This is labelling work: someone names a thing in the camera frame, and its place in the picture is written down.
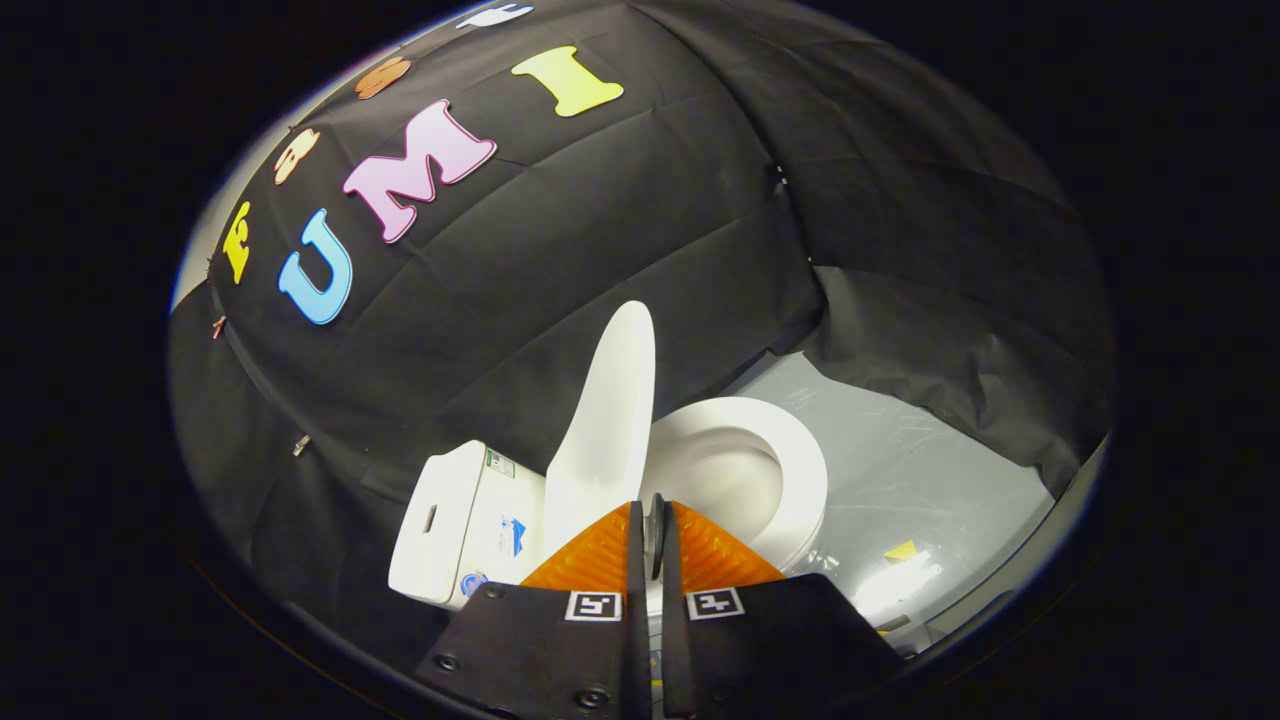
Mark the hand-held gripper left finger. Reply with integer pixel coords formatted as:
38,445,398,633
412,500,649,720

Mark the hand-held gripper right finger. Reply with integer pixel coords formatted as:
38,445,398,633
650,494,907,720

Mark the white toilet lid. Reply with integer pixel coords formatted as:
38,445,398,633
543,300,665,581

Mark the white toilet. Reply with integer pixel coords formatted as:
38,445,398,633
387,397,830,613

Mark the white toilet seat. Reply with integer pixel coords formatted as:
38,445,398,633
640,396,830,576

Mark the black backdrop cloth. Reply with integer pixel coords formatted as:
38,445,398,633
168,0,1117,691

